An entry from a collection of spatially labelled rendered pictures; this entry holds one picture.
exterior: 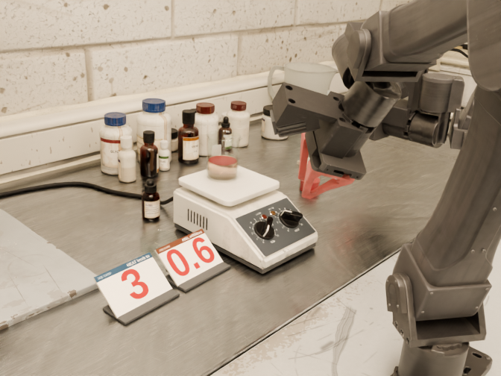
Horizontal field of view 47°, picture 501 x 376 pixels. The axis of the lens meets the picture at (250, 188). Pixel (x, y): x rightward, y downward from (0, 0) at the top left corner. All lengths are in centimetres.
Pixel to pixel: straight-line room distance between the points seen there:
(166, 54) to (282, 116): 69
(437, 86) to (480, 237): 54
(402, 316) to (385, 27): 30
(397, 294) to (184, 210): 42
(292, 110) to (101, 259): 36
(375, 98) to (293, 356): 32
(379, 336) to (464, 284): 19
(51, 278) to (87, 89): 55
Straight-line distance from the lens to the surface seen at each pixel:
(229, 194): 85
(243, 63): 154
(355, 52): 67
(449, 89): 105
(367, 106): 71
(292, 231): 86
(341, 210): 104
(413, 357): 61
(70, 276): 81
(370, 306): 78
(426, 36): 58
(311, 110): 70
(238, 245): 82
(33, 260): 85
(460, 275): 57
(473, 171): 51
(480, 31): 46
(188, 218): 89
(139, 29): 130
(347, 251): 91
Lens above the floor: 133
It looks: 23 degrees down
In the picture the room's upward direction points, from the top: 3 degrees clockwise
